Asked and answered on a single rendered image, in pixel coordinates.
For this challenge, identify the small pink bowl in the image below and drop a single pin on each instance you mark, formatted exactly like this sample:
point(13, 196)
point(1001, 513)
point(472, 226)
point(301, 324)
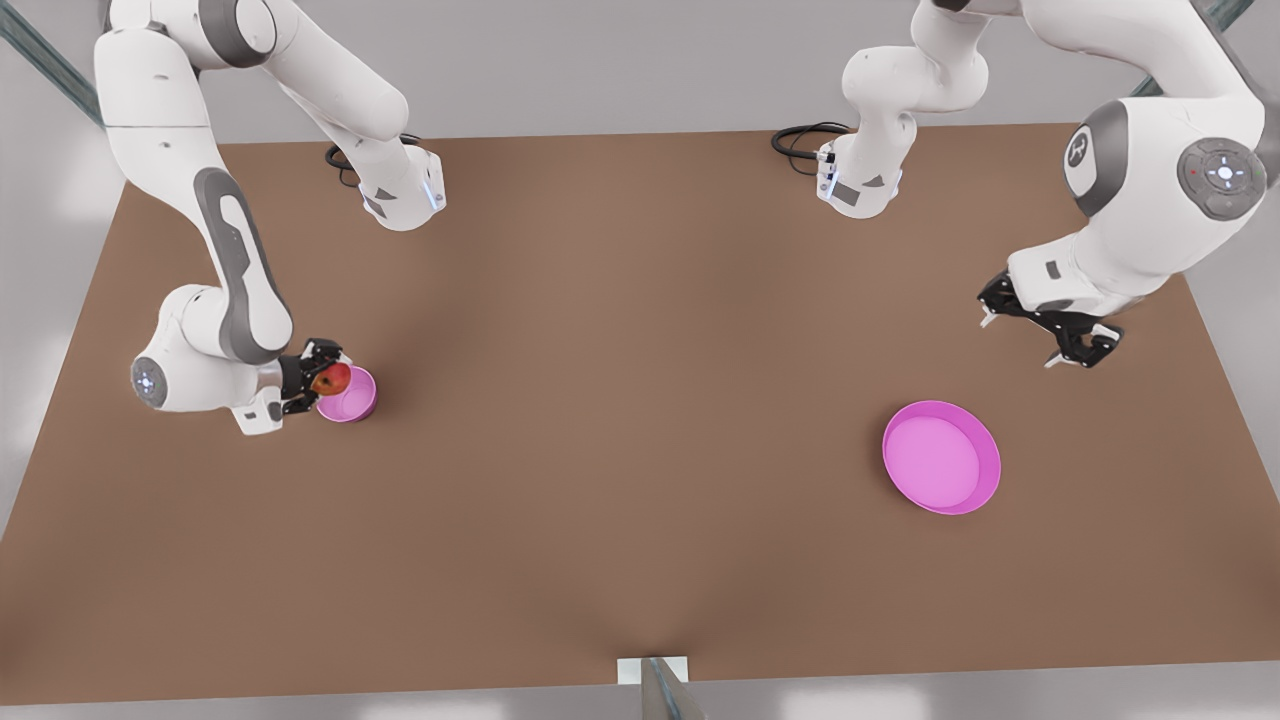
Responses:
point(352, 404)

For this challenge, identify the pink round plate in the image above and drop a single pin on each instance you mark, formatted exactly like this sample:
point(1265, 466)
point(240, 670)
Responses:
point(940, 460)

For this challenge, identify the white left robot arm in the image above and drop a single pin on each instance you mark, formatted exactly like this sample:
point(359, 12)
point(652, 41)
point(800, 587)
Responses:
point(1150, 190)

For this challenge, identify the pale post foot plate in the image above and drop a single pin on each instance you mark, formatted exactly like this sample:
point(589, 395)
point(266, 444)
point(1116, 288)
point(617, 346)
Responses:
point(628, 670)

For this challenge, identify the red apple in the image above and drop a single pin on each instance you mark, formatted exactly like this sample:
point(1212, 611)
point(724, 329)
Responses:
point(332, 379)

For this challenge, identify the silver frame post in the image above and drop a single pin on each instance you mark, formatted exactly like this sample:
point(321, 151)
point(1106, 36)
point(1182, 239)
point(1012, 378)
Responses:
point(668, 695)
point(1205, 25)
point(50, 68)

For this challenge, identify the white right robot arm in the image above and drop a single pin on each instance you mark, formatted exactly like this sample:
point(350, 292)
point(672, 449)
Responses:
point(160, 150)

